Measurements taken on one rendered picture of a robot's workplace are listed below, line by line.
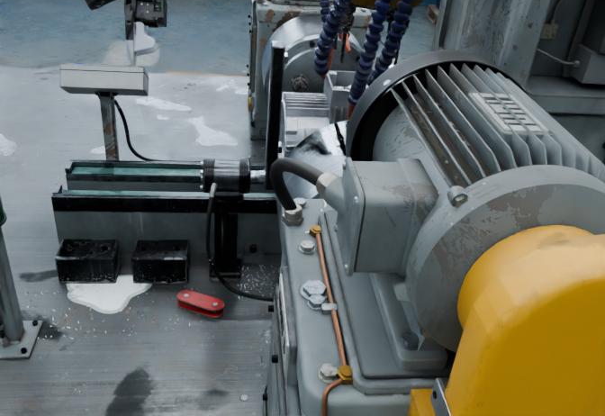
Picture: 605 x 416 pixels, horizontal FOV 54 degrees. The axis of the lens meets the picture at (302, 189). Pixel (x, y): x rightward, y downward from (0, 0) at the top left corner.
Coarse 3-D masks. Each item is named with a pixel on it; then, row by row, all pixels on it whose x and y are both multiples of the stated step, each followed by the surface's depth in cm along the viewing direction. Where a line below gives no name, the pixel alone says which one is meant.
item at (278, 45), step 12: (276, 48) 88; (276, 60) 89; (276, 72) 90; (276, 84) 91; (276, 96) 92; (276, 108) 94; (276, 120) 95; (276, 132) 96; (276, 144) 97; (276, 156) 98; (264, 168) 101; (264, 180) 101
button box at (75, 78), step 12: (60, 72) 121; (72, 72) 121; (84, 72) 122; (96, 72) 122; (108, 72) 122; (120, 72) 123; (132, 72) 123; (144, 72) 123; (60, 84) 121; (72, 84) 121; (84, 84) 122; (96, 84) 122; (108, 84) 122; (120, 84) 123; (132, 84) 123; (144, 84) 124
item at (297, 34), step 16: (304, 16) 138; (320, 16) 138; (288, 32) 132; (304, 32) 128; (320, 32) 126; (288, 48) 126; (304, 48) 126; (352, 48) 127; (288, 64) 127; (304, 64) 127; (336, 64) 128; (352, 64) 128; (288, 80) 129; (304, 80) 127; (320, 80) 130
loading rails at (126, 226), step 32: (96, 160) 119; (128, 160) 120; (64, 192) 110; (96, 192) 111; (128, 192) 112; (160, 192) 113; (192, 192) 114; (256, 192) 122; (64, 224) 110; (96, 224) 111; (128, 224) 111; (160, 224) 112; (192, 224) 113; (256, 224) 114; (256, 256) 114
